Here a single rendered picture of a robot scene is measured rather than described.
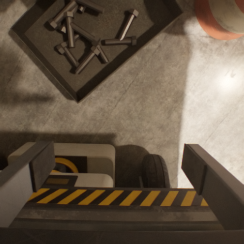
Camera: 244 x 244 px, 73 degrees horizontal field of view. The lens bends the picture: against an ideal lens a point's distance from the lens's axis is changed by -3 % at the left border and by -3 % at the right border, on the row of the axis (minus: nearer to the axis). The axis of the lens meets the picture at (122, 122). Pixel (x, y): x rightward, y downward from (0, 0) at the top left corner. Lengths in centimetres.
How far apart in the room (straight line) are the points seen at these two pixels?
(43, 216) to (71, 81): 36
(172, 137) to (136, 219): 35
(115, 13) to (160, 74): 20
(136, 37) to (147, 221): 41
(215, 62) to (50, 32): 46
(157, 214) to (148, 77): 36
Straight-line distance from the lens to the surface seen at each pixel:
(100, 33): 51
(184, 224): 28
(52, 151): 17
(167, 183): 44
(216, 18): 50
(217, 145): 63
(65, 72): 52
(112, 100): 51
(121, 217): 25
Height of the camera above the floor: 50
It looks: 75 degrees down
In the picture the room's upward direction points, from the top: 178 degrees clockwise
